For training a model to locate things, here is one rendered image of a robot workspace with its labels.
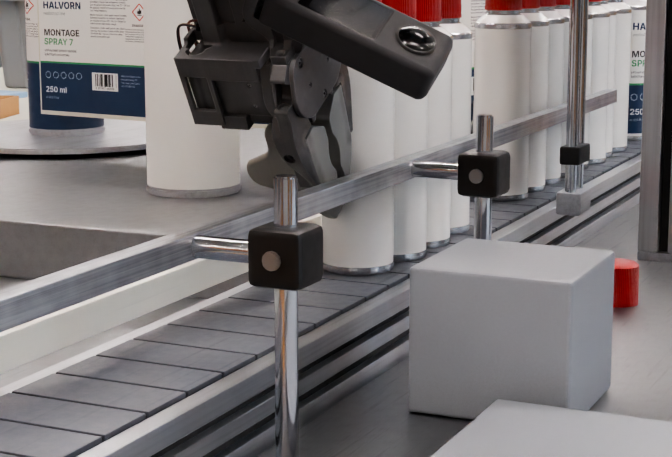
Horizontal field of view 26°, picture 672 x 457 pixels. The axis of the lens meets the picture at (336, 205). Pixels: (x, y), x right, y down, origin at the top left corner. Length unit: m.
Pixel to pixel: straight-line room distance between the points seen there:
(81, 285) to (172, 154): 0.69
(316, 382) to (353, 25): 0.22
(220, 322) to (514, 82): 0.51
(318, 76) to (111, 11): 0.74
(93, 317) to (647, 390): 0.36
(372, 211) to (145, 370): 0.27
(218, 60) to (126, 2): 0.73
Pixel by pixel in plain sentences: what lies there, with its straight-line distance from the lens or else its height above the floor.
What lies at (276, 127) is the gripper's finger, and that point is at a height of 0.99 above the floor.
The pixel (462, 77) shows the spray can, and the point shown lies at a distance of 1.16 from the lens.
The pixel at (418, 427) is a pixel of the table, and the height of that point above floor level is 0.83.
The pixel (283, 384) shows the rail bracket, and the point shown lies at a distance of 0.73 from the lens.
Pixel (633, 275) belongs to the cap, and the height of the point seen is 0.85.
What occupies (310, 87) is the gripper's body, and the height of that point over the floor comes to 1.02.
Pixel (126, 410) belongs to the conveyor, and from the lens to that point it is 0.74.
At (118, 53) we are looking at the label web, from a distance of 1.65.
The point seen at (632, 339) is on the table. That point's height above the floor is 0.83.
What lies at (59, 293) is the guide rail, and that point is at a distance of 0.65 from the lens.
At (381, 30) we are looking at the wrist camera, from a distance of 0.89.
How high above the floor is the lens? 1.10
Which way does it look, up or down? 10 degrees down
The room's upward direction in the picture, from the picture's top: straight up
